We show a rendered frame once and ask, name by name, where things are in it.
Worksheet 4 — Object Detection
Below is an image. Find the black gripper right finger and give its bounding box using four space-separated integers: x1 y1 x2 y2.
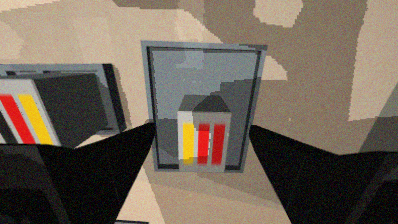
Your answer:
249 125 398 224

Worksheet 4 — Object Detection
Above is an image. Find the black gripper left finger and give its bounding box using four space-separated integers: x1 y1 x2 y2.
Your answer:
0 122 155 224

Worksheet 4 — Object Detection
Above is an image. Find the grey shallow tray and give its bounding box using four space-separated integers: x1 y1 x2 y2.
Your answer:
141 40 268 173

